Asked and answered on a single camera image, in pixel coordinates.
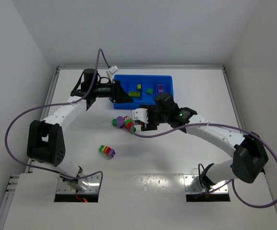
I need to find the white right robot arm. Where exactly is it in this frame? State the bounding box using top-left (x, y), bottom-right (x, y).
top-left (132, 92), bottom-right (268, 192)

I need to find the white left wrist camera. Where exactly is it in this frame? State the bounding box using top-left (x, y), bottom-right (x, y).
top-left (106, 66), bottom-right (119, 80)

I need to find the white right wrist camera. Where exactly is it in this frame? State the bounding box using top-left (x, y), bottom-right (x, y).
top-left (132, 108), bottom-right (148, 124)

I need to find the lime lego plate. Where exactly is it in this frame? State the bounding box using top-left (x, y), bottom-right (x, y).
top-left (129, 91), bottom-right (141, 98)

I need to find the small rainbow lego stack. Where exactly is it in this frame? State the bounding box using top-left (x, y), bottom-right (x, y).
top-left (99, 145), bottom-right (115, 159)

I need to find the blue divided plastic tray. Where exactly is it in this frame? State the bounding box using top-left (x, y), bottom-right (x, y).
top-left (113, 75), bottom-right (174, 110)

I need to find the green square lego brick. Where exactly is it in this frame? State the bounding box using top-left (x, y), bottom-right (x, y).
top-left (146, 88), bottom-right (153, 95)

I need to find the purple and green lego cluster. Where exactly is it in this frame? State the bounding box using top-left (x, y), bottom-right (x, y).
top-left (112, 116), bottom-right (136, 132)

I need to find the purple lego brick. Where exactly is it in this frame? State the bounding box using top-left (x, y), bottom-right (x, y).
top-left (157, 84), bottom-right (165, 93)

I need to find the metal base plate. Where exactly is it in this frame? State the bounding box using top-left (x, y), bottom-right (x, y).
top-left (56, 173), bottom-right (102, 195)
top-left (183, 174), bottom-right (229, 195)

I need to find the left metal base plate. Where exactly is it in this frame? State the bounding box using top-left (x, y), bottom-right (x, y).
top-left (56, 173), bottom-right (102, 195)

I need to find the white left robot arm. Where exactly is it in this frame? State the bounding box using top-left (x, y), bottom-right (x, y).
top-left (27, 69), bottom-right (133, 192)

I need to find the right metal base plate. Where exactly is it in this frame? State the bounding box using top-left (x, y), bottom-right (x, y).
top-left (183, 174), bottom-right (229, 195)

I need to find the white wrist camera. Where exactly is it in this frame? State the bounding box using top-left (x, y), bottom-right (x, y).
top-left (132, 108), bottom-right (148, 124)
top-left (106, 66), bottom-right (119, 80)

